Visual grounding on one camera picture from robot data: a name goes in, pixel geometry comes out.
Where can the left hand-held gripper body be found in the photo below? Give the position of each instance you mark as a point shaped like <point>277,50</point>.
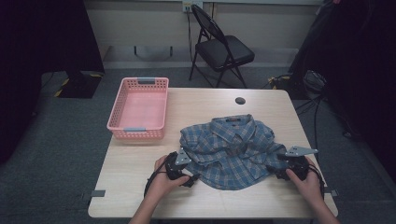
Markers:
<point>175,166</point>

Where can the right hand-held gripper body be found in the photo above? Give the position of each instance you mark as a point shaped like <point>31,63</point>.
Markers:
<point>298,164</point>

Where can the blue plaid shirt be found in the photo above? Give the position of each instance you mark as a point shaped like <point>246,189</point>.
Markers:
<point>230,152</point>

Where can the person's left hand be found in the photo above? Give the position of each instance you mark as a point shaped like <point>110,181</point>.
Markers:
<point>163,185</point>

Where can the person's right hand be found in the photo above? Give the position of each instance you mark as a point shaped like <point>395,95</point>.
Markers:
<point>306,185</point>

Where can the grey tape strip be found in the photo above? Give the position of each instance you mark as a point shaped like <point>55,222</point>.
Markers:
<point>330,192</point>
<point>98,193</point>

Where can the pink plastic basket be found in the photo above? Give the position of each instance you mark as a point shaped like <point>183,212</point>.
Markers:
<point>141,109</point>

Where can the dark round table grommet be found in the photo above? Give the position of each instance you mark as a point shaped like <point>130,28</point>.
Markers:
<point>240,100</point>

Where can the black and yellow floor device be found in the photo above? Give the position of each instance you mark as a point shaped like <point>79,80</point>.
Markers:
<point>280,81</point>

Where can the black folding chair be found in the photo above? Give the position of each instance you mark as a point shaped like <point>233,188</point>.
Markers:
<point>224,51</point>

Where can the black base with yellow tape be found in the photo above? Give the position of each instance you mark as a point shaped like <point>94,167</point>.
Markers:
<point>79,85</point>

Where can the dark cloth cover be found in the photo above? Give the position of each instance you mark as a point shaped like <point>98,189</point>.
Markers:
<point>358,46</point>

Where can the black curtain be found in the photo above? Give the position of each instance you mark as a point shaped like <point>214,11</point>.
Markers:
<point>37,46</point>

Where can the black wall bracket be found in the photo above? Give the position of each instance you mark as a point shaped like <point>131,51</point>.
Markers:
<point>135,50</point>
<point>171,51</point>

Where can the white wall power outlet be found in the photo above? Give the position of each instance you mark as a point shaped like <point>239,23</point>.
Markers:
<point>190,6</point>

